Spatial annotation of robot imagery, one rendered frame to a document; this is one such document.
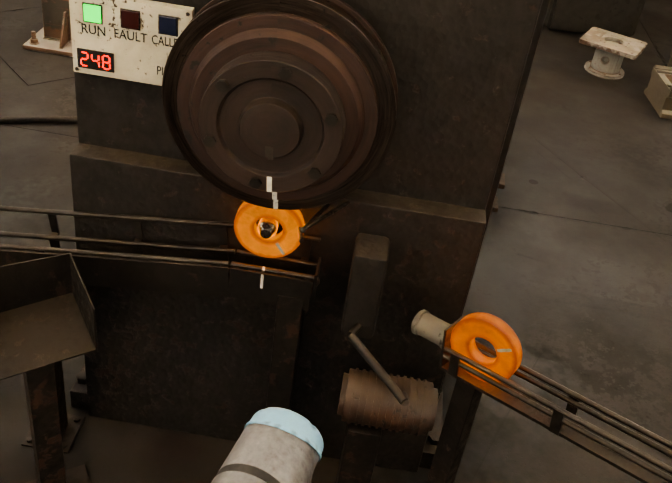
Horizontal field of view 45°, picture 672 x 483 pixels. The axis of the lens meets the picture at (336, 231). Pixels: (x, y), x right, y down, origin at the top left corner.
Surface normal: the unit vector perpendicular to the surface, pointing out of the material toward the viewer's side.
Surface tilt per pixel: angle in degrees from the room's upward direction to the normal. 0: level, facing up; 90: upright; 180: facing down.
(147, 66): 90
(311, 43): 33
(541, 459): 0
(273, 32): 27
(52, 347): 5
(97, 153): 0
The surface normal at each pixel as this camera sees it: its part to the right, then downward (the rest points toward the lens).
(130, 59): -0.11, 0.56
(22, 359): 0.04, -0.79
